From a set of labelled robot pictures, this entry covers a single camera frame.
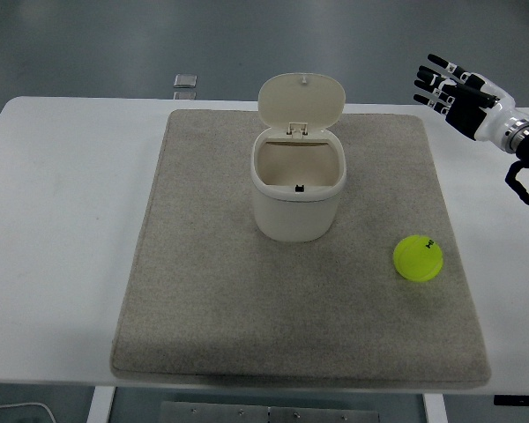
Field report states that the white table leg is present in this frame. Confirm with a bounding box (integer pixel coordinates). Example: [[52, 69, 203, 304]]
[[86, 386, 115, 423], [421, 393, 446, 423]]

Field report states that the beige felt mat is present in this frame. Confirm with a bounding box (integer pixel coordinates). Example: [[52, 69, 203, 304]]
[[109, 108, 493, 390]]

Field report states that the cream plastic bin with lid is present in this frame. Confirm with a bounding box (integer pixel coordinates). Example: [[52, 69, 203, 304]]
[[250, 72, 347, 242]]

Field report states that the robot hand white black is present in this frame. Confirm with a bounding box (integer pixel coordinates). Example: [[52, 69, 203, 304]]
[[413, 54, 529, 144]]

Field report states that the grey metal plate with screws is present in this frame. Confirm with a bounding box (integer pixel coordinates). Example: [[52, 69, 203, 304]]
[[160, 400, 380, 423]]

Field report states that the yellow-green tennis ball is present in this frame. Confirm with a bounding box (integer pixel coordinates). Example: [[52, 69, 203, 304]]
[[392, 234, 445, 282]]

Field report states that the white cable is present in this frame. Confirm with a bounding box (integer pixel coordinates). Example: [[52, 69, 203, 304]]
[[0, 401, 56, 423]]

